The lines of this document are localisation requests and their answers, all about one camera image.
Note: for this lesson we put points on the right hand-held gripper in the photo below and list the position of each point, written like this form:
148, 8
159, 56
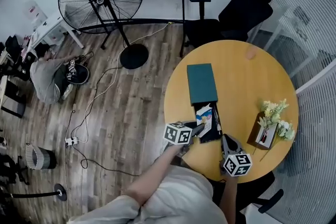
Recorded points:
236, 165

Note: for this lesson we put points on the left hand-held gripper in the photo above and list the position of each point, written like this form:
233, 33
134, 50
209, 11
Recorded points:
177, 133

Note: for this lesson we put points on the white and blue printed packet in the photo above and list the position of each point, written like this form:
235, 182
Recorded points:
206, 116

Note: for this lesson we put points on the teal sliding box with tray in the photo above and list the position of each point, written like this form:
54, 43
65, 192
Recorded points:
202, 84

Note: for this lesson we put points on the person's left forearm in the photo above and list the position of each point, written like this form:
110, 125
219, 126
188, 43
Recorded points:
152, 178

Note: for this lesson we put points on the person's right forearm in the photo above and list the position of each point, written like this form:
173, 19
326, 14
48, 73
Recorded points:
229, 199

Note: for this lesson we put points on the brown wooden pen holder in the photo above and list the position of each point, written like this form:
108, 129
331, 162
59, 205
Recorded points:
256, 131

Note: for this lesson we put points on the red black pen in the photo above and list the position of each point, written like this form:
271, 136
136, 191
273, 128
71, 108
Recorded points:
266, 136
263, 136

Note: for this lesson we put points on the black armrest office chair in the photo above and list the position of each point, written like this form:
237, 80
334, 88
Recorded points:
252, 191

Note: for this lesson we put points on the yellow artificial flowers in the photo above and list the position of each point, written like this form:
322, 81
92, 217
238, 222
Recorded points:
271, 110

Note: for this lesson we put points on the white artificial flowers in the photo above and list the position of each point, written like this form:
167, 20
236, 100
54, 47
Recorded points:
286, 129

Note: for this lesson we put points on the person's light grey shirt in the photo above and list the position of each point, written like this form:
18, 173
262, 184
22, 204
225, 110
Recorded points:
178, 199

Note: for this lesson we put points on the black high-back office chair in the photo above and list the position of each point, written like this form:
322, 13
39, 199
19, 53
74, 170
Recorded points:
241, 13

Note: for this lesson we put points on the white power strip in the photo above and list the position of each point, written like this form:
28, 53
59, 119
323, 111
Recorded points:
71, 141

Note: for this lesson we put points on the black round bag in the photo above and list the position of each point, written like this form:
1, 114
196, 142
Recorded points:
81, 74

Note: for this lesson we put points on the white metal-legged table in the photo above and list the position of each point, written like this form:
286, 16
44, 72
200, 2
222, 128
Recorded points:
291, 23

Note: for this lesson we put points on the grey waste bin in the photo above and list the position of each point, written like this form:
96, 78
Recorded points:
39, 157

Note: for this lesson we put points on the white desk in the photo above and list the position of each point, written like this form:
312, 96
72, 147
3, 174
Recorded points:
50, 29

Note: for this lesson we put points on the white appliance with red label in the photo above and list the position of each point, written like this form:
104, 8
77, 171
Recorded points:
32, 11

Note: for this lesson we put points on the black stanchion post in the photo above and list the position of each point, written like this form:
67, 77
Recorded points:
61, 192

